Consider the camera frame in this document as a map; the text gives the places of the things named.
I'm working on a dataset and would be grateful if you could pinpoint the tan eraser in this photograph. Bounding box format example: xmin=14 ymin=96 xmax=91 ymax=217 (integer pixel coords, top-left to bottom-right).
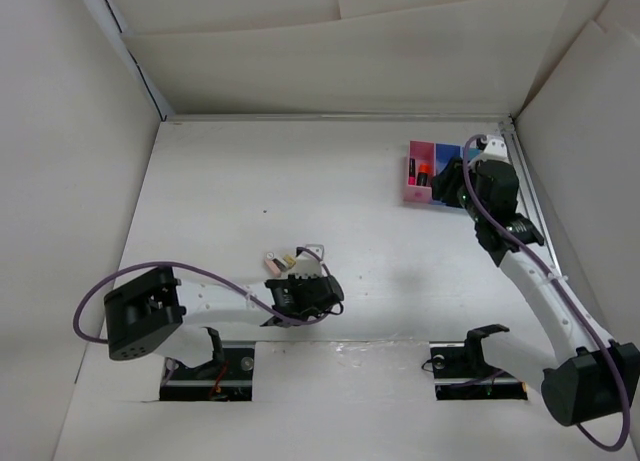
xmin=282 ymin=254 xmax=296 ymax=269

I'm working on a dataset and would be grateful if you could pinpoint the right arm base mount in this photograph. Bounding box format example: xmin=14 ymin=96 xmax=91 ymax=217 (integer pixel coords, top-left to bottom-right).
xmin=421 ymin=324 xmax=528 ymax=401

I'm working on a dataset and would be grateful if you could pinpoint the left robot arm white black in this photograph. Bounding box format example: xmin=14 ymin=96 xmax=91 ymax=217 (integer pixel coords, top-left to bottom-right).
xmin=104 ymin=266 xmax=344 ymax=378

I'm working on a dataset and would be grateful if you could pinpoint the orange highlighter black body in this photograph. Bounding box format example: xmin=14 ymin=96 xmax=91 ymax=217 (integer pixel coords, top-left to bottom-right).
xmin=416 ymin=163 xmax=431 ymax=187

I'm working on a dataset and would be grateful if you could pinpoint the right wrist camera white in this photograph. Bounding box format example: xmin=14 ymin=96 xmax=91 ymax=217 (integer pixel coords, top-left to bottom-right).
xmin=472 ymin=135 xmax=510 ymax=164

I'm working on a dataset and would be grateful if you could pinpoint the dark blue container box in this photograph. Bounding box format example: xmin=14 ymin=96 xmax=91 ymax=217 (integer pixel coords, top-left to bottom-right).
xmin=431 ymin=144 xmax=464 ymax=208

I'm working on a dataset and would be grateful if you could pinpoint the pink eraser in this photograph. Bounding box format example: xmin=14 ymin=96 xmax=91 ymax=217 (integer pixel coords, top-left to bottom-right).
xmin=265 ymin=259 xmax=282 ymax=277

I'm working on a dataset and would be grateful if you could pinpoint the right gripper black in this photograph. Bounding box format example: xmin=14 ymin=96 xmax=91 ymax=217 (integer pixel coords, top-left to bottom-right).
xmin=429 ymin=156 xmax=487 ymax=223

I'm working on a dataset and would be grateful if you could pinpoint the pink container box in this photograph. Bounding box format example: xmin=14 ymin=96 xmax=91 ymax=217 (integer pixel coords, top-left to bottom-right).
xmin=403 ymin=140 xmax=436 ymax=204

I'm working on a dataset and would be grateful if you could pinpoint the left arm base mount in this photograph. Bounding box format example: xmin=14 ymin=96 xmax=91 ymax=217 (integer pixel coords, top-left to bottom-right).
xmin=159 ymin=341 xmax=256 ymax=402

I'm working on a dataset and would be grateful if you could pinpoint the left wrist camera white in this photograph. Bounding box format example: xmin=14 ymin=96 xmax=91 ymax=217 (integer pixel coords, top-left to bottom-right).
xmin=290 ymin=244 xmax=325 ymax=278

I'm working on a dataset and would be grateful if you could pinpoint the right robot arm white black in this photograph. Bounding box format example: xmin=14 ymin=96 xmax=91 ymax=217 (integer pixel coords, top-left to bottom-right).
xmin=431 ymin=156 xmax=639 ymax=428

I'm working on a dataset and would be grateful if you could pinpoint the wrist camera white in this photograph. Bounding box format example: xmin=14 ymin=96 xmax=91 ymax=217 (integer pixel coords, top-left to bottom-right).
xmin=472 ymin=135 xmax=510 ymax=164
xmin=290 ymin=244 xmax=325 ymax=278

